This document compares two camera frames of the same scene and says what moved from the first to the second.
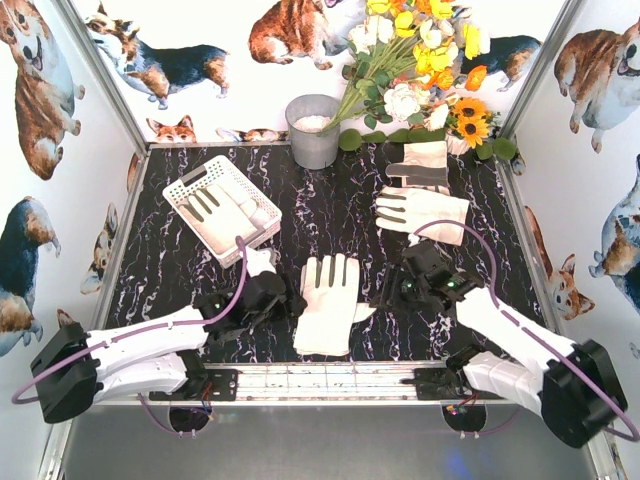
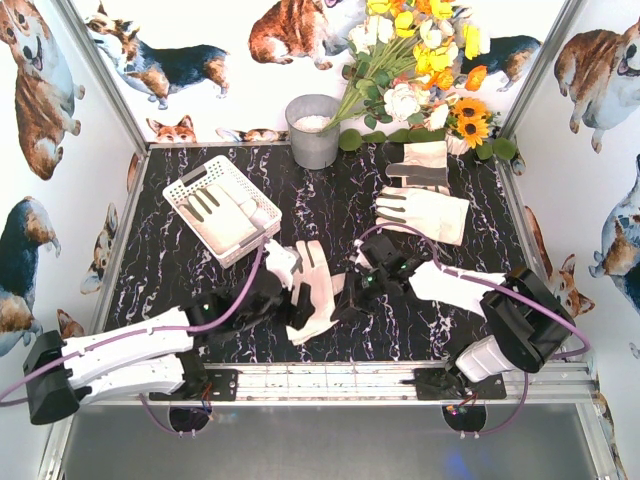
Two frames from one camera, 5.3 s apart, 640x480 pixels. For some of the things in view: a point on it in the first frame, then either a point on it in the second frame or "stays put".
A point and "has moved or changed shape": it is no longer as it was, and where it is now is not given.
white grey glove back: (424, 164) stays put
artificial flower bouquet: (409, 61) stays put
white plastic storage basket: (216, 203) stays put
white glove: (330, 287) has moved or changed shape
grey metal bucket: (306, 115) stays put
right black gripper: (392, 288) → (360, 282)
